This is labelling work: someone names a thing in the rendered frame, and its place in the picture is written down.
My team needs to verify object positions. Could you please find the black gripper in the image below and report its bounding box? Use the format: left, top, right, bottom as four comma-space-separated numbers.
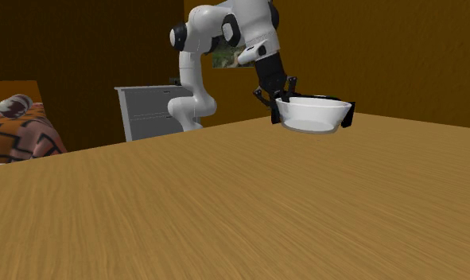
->
252, 52, 298, 109

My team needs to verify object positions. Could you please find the white bowl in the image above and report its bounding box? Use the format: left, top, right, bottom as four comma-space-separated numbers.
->
274, 95, 353, 135

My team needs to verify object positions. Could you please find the grey chest of drawers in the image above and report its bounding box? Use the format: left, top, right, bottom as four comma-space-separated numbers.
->
114, 77, 203, 143

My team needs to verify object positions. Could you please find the bed with orange patterned blanket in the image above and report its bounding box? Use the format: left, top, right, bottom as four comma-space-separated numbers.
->
0, 80, 68, 166

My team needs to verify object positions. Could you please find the green wall picture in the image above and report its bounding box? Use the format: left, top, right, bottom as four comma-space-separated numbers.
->
212, 37, 255, 69

